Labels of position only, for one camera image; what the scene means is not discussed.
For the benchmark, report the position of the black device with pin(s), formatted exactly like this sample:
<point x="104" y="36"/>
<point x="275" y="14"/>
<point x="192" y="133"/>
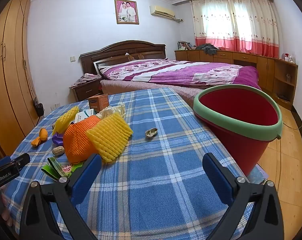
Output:
<point x="283" y="97"/>

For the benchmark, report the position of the floral cloth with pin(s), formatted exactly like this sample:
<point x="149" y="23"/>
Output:
<point x="86" y="78"/>

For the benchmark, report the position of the green snack wrapper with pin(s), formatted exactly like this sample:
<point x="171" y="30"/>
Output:
<point x="52" y="168"/>

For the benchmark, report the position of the white and teal medicine box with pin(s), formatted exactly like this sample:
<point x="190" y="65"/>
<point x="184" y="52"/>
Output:
<point x="82" y="115"/>

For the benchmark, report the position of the mauve bed mattress cover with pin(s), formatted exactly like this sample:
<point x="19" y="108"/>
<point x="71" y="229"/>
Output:
<point x="131" y="86"/>

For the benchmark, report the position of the wall air conditioner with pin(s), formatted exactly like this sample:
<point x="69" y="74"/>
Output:
<point x="161" y="11"/>

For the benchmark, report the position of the row of books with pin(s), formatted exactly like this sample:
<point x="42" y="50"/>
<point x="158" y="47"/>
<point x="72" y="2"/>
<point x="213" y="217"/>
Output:
<point x="184" y="45"/>

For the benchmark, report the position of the orange peel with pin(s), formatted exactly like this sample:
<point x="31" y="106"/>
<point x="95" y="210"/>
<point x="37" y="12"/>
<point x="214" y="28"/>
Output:
<point x="39" y="137"/>

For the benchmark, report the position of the dark grey cloth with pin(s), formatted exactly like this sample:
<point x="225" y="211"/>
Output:
<point x="208" y="48"/>

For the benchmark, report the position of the orange cardboard box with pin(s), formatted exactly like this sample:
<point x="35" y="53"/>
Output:
<point x="101" y="102"/>

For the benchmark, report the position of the red bucket with green rim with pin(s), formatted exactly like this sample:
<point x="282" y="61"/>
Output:
<point x="241" y="145"/>

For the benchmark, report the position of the wooden bed headboard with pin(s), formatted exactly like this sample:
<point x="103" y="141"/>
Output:
<point x="121" y="47"/>

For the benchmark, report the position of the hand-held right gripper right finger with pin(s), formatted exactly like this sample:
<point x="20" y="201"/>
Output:
<point x="217" y="177"/>

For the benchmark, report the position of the small yellow foam fruit net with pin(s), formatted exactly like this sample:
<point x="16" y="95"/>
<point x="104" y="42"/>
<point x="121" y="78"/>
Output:
<point x="66" y="118"/>

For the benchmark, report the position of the bed with purple quilt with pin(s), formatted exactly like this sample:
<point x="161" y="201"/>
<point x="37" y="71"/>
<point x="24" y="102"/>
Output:
<point x="178" y="72"/>

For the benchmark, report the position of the long wooden cabinet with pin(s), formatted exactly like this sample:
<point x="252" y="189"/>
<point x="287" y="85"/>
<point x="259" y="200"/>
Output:
<point x="266" y="67"/>

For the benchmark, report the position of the wooden wardrobe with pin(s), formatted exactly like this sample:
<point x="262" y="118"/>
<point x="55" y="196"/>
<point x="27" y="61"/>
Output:
<point x="8" y="67"/>

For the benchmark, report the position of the orange foam fruit net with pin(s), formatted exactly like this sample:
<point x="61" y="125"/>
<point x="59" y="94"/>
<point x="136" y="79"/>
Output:
<point x="78" y="140"/>

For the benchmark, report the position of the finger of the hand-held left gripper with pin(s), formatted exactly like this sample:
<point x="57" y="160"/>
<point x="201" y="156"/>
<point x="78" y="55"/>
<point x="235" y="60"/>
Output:
<point x="19" y="160"/>

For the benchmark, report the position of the open peanut shell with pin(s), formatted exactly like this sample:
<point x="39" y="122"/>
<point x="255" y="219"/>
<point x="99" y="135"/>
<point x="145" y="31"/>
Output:
<point x="151" y="133"/>

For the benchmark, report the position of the purple wrapper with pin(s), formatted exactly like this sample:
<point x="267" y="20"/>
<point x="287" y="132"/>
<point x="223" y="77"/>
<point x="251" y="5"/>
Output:
<point x="57" y="138"/>

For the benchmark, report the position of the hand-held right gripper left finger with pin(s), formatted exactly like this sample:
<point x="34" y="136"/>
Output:
<point x="87" y="177"/>

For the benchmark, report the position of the cream and pink curtains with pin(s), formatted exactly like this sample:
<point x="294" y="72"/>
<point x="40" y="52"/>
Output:
<point x="216" y="17"/>

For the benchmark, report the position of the large yellow foam fruit net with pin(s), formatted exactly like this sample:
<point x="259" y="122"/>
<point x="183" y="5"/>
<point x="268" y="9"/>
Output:
<point x="108" y="137"/>

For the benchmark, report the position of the dark cover book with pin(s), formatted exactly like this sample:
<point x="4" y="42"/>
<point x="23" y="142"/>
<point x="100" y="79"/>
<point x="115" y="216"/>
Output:
<point x="257" y="175"/>

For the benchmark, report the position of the glass cup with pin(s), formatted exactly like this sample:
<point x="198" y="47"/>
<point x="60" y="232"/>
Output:
<point x="288" y="78"/>

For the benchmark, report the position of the red and white snack wrapper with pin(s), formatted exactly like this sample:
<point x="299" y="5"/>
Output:
<point x="67" y="170"/>

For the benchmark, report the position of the wooden nightstand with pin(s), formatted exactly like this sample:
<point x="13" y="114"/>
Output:
<point x="87" y="92"/>

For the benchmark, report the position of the red and white container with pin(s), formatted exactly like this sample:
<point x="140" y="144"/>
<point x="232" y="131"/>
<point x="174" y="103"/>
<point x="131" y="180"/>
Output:
<point x="286" y="56"/>

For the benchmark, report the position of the framed wedding photo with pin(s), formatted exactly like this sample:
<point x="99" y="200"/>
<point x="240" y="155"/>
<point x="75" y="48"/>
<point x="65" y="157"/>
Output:
<point x="126" y="11"/>

